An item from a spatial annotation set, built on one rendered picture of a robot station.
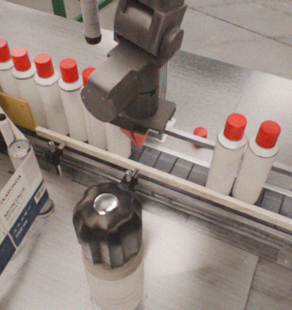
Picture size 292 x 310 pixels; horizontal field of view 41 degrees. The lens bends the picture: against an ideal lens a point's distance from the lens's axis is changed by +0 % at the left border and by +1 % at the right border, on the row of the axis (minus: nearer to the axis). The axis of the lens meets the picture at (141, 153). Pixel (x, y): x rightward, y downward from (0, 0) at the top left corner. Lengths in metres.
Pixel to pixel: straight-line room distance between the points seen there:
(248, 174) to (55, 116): 0.41
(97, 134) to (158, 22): 0.38
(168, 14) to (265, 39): 2.35
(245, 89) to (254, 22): 1.88
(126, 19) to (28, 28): 0.86
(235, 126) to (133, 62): 0.22
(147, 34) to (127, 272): 0.30
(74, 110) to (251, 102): 0.49
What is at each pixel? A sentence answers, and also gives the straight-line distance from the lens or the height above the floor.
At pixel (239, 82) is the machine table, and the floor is 0.83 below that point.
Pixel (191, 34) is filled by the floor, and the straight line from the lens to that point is 2.76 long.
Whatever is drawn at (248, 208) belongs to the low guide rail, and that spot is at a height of 0.91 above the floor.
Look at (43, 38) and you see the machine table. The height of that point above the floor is 0.83.
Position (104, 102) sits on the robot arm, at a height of 1.20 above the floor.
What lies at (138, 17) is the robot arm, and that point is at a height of 1.28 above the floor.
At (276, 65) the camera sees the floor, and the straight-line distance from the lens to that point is 2.61.
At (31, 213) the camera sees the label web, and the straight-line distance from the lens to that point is 0.71.
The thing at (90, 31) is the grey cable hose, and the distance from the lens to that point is 0.79.
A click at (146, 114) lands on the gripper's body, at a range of 0.60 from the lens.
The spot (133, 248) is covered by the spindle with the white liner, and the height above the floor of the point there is 1.12.
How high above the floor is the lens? 1.54
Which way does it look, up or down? 51 degrees down
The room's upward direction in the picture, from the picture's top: straight up
